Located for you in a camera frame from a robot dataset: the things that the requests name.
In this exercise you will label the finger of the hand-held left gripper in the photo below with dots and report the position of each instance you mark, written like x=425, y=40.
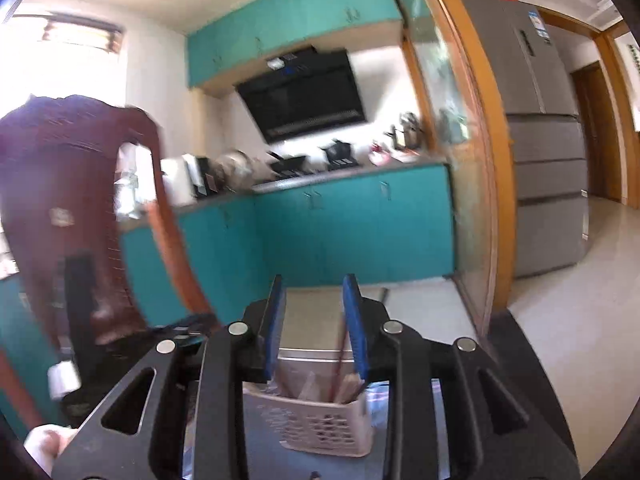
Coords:
x=190, y=325

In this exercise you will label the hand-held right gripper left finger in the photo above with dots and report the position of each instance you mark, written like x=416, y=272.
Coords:
x=276, y=330

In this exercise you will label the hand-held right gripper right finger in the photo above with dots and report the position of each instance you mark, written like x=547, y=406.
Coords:
x=357, y=335

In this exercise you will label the white plastic spoon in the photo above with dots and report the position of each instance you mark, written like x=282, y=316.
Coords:
x=309, y=386

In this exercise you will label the white plastic utensil basket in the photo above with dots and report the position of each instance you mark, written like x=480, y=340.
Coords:
x=320, y=430

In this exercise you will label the person's left hand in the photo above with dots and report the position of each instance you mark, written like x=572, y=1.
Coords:
x=44, y=445

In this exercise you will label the teal base cabinet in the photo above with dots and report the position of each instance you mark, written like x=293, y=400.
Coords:
x=350, y=230

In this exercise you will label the dark brown wooden chair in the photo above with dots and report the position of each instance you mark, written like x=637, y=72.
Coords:
x=50, y=185

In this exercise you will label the white kitchen appliance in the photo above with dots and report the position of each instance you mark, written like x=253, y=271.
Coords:
x=177, y=180

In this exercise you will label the black kitchen appliance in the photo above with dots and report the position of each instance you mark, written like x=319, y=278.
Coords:
x=207, y=177

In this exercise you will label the black wok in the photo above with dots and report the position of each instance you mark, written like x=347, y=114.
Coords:
x=290, y=162

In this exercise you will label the black cooking pot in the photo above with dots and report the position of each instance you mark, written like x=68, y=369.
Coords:
x=340, y=155

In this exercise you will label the red kitchen container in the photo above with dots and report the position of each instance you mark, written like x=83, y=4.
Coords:
x=377, y=155

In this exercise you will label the stainless steel pot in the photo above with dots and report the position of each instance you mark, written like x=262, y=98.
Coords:
x=407, y=135

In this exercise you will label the wooden framed glass door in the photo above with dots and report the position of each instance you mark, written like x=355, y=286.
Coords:
x=492, y=160

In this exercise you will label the black range hood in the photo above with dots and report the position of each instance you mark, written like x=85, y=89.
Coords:
x=305, y=100

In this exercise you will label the grey refrigerator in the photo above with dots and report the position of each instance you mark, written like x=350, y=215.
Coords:
x=545, y=185

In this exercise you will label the kitchen window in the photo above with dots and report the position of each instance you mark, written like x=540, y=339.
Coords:
x=75, y=32

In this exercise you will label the brown wooden door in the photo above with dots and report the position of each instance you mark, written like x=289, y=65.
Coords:
x=595, y=135

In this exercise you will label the green hanging plant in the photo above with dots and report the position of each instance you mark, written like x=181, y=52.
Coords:
x=634, y=60

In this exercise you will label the teal wall cabinet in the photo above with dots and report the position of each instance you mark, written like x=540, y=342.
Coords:
x=300, y=15

